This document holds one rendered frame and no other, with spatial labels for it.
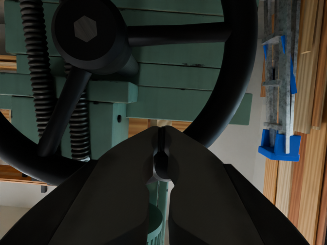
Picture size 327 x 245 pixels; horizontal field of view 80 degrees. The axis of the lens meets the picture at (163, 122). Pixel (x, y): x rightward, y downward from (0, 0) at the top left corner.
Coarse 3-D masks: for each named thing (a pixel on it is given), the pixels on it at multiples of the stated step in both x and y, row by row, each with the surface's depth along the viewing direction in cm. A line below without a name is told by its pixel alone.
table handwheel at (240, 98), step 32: (64, 0) 15; (96, 0) 15; (224, 0) 17; (64, 32) 15; (96, 32) 15; (128, 32) 17; (160, 32) 17; (192, 32) 17; (224, 32) 17; (256, 32) 17; (96, 64) 16; (128, 64) 26; (224, 64) 18; (64, 96) 18; (224, 96) 17; (0, 128) 18; (64, 128) 19; (192, 128) 18; (224, 128) 18; (32, 160) 18; (64, 160) 19
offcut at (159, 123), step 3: (150, 120) 40; (153, 120) 39; (156, 120) 37; (159, 120) 37; (162, 120) 38; (165, 120) 38; (150, 123) 40; (153, 123) 39; (156, 123) 37; (159, 123) 37; (162, 123) 38; (165, 123) 38; (168, 123) 38; (171, 123) 39; (150, 126) 40; (159, 126) 38
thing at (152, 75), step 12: (24, 60) 35; (60, 60) 35; (24, 72) 35; (60, 72) 35; (144, 72) 35; (156, 72) 35; (168, 72) 35; (180, 72) 35; (192, 72) 35; (204, 72) 35; (216, 72) 35; (144, 84) 36; (156, 84) 36; (168, 84) 36; (180, 84) 36; (192, 84) 36; (204, 84) 36
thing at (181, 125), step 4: (4, 112) 51; (8, 112) 51; (4, 116) 52; (8, 116) 52; (172, 124) 52; (176, 124) 52; (180, 124) 52; (184, 124) 52; (188, 124) 52; (176, 128) 52; (180, 128) 52; (184, 128) 52
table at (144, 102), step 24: (0, 72) 26; (0, 96) 36; (96, 96) 26; (120, 96) 26; (144, 96) 36; (168, 96) 36; (192, 96) 36; (168, 120) 37; (192, 120) 36; (240, 120) 36
